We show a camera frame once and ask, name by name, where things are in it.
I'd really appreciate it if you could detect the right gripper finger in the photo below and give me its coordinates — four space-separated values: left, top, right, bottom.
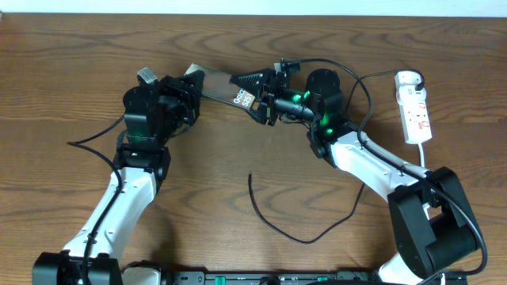
247 102 269 125
230 68 273 93

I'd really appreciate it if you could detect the Galaxy smartphone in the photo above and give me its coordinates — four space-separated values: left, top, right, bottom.
185 63 255 110

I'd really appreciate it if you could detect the black charger cable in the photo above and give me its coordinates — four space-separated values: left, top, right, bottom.
247 68 425 245

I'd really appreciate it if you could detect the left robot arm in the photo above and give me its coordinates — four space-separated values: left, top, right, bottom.
32 68 205 284

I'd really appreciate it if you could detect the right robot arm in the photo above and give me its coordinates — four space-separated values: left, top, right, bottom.
231 61 486 284

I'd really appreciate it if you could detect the white power strip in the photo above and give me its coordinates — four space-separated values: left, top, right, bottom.
396 85 433 144

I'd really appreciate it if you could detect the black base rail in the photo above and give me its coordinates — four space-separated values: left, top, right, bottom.
118 269 468 285

